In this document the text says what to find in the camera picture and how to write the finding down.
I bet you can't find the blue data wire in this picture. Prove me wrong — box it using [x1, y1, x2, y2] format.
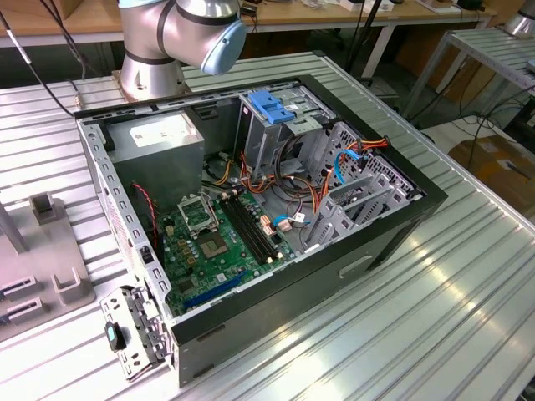
[333, 145, 369, 187]

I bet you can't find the grey metal disk bay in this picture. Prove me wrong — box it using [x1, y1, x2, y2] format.
[301, 169, 423, 256]

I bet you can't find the black RAM slot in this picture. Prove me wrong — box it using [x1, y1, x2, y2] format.
[232, 197, 278, 260]
[225, 200, 273, 263]
[220, 200, 271, 265]
[237, 195, 283, 257]

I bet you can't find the green motherboard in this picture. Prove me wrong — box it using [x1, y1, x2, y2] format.
[156, 187, 300, 317]

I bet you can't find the metal locking lever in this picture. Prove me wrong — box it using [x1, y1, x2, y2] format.
[201, 188, 222, 231]

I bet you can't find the grey metal drive cage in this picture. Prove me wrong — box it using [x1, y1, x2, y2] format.
[232, 81, 335, 176]

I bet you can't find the CPU socket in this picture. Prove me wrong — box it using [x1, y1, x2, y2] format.
[197, 231, 232, 261]

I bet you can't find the metal socket cover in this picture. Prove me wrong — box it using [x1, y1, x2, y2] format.
[176, 194, 222, 235]

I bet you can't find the blue plastic drive latch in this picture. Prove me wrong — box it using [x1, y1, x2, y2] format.
[247, 89, 296, 125]

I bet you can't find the black open PC case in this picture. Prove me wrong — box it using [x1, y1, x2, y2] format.
[73, 74, 449, 389]

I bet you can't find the blue expansion slot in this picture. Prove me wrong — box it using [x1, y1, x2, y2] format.
[182, 269, 248, 311]

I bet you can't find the grey power supply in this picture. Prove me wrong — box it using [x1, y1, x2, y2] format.
[104, 109, 206, 215]

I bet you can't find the black case fan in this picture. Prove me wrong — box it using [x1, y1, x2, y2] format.
[130, 180, 163, 254]

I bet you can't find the black latch with teal tab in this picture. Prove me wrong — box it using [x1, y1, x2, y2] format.
[103, 320, 127, 353]

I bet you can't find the brown cardboard box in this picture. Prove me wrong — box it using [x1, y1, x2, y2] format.
[449, 135, 535, 210]
[434, 41, 502, 101]

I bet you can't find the grey parts rack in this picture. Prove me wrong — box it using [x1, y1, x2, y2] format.
[0, 191, 97, 342]

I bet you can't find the wooden desk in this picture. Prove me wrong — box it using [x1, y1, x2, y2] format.
[0, 0, 498, 80]

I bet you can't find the metal slat side table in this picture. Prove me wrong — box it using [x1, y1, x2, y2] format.
[403, 27, 535, 122]

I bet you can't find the orange red wire bundle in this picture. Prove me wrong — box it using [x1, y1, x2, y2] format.
[238, 150, 279, 196]

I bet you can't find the blue wire with white label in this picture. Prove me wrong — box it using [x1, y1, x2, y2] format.
[270, 213, 308, 230]

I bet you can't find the thick black cable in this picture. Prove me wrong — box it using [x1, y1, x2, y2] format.
[274, 133, 308, 179]

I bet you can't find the yellow black wire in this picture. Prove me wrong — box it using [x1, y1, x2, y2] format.
[202, 150, 236, 187]

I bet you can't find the red yellow wire bundle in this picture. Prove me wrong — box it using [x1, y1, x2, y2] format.
[278, 173, 335, 218]

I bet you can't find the grey metal slot bracket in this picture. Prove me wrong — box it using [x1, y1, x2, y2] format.
[99, 283, 176, 383]

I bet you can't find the black robot cable with plug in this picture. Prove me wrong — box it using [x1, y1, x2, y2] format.
[0, 0, 91, 116]

